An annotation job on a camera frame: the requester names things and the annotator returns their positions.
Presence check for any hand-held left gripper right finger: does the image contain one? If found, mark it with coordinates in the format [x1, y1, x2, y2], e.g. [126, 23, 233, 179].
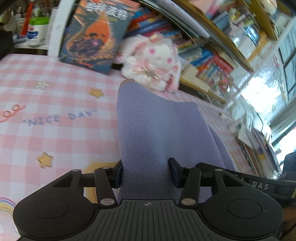
[168, 158, 245, 208]

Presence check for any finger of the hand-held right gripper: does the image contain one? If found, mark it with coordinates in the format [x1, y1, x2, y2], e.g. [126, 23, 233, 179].
[196, 162, 232, 176]

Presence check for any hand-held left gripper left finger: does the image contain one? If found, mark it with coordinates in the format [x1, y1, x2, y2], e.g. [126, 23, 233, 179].
[52, 159, 123, 208]

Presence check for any purple and pink sweater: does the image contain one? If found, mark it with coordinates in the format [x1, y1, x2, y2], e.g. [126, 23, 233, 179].
[117, 80, 236, 201]

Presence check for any stack of magazines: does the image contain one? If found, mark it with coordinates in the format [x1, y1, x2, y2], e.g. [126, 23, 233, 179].
[236, 130, 281, 179]

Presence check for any pink checkered table mat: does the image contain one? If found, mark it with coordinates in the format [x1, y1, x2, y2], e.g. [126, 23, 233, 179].
[0, 53, 245, 241]

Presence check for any row of colourful books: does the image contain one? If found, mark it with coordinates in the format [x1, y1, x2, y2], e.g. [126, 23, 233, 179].
[126, 9, 234, 93]

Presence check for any white pink plush bunny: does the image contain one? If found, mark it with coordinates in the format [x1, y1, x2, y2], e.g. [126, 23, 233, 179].
[117, 32, 182, 93]

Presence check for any wooden bookshelf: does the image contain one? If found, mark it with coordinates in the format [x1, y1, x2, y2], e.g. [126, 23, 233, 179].
[47, 0, 296, 105]

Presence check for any large orange cover book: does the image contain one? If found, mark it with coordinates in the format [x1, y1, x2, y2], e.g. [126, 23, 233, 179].
[59, 0, 141, 75]

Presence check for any white flat device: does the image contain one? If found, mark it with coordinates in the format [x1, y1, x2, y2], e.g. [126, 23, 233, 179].
[159, 0, 211, 39]

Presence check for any white wipes tub green lid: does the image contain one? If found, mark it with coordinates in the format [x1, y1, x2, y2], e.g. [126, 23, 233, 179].
[25, 17, 49, 47]

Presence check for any red tassel charm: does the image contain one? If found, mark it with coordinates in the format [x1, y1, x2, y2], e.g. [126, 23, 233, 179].
[20, 0, 35, 37]

